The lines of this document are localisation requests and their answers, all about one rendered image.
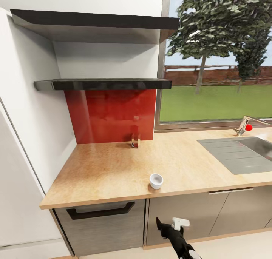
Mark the cabinet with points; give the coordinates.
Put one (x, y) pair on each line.
(211, 213)

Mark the coffee cup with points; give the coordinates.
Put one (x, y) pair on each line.
(156, 181)

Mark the fixed window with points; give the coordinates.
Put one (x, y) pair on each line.
(220, 64)

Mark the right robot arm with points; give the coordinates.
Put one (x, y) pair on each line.
(175, 234)

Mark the fridge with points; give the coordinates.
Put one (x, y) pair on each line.
(36, 140)

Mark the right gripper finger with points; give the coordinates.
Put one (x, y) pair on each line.
(159, 224)

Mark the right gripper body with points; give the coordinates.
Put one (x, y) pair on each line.
(168, 231)

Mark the drop in sink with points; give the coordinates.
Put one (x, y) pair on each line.
(242, 155)

